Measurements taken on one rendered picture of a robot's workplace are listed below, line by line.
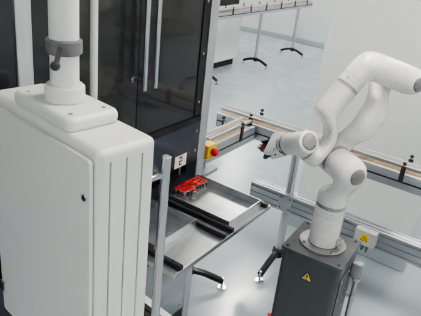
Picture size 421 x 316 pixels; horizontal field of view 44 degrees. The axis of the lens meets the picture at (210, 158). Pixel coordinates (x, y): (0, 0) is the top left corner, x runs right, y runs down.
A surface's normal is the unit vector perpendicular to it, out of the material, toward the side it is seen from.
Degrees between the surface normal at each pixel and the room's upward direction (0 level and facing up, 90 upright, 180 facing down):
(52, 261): 90
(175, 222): 0
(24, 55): 90
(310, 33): 90
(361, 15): 90
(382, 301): 0
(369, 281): 0
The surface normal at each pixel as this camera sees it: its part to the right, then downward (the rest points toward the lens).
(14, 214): -0.68, 0.24
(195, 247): 0.10, -0.91
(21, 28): 0.81, 0.31
